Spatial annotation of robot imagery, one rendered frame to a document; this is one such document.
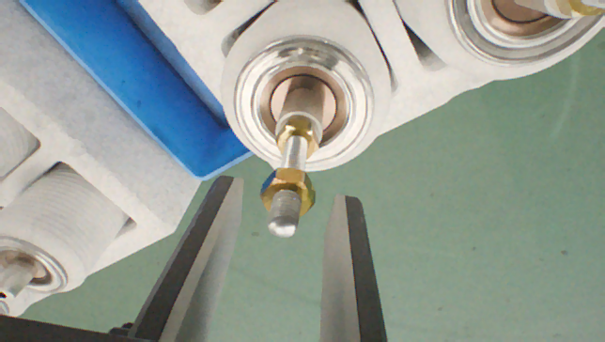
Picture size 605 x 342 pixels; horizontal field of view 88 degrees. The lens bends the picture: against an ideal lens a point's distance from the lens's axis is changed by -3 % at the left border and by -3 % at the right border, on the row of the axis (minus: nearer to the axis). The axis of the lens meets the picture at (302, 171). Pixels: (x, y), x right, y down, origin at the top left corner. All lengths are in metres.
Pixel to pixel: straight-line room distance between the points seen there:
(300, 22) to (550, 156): 0.48
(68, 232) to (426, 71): 0.33
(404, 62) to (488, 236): 0.46
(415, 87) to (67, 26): 0.33
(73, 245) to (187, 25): 0.22
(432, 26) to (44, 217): 0.33
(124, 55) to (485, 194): 0.54
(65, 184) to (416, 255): 0.55
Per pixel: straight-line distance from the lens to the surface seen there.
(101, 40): 0.42
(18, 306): 0.48
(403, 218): 0.58
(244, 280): 0.73
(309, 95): 0.17
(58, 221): 0.36
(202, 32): 0.26
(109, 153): 0.37
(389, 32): 0.24
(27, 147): 0.40
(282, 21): 0.17
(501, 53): 0.19
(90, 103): 0.39
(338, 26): 0.17
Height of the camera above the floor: 0.41
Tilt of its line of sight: 55 degrees down
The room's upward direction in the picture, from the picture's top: 173 degrees counter-clockwise
